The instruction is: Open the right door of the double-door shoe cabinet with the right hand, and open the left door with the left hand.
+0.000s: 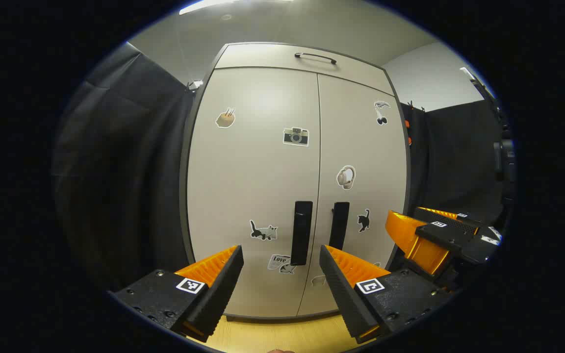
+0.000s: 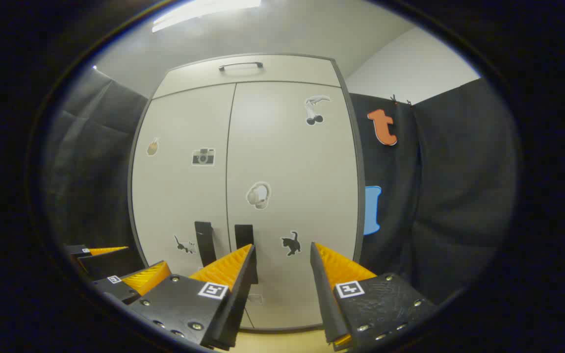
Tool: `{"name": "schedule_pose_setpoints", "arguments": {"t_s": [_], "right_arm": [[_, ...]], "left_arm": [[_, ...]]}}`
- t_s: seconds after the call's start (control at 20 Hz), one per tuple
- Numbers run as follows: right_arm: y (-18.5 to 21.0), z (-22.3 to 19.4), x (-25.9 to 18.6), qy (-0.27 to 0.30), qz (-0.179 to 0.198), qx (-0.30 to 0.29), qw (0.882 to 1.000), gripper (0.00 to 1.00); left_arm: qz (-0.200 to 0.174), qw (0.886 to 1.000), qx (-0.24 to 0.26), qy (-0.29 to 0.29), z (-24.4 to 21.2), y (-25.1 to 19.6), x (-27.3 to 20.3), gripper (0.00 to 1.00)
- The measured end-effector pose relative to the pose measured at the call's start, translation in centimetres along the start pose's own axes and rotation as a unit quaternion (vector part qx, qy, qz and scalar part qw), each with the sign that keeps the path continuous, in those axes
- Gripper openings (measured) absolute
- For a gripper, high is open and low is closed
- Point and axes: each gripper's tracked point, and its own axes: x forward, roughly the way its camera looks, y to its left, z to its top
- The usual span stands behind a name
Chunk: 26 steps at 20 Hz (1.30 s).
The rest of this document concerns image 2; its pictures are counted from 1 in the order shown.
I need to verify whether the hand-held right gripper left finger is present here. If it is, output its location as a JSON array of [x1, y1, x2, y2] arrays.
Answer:
[[127, 244, 258, 352]]

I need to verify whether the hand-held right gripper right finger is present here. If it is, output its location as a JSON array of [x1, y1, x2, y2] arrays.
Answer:
[[310, 242, 439, 352]]

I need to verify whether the black door handle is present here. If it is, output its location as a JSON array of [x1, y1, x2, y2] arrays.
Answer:
[[234, 225, 258, 285], [194, 222, 218, 268]]

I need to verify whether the white double-door shoe cabinet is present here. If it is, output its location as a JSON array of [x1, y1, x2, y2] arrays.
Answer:
[[128, 53, 365, 334]]

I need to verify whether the white cabinet door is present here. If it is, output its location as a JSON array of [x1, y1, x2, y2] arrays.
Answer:
[[132, 83, 254, 330], [226, 81, 360, 330]]

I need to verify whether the white cabinet drawer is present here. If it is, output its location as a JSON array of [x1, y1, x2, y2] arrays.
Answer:
[[154, 55, 341, 99]]

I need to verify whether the grey drawer handle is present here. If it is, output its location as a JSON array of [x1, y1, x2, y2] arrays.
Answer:
[[219, 62, 264, 72]]

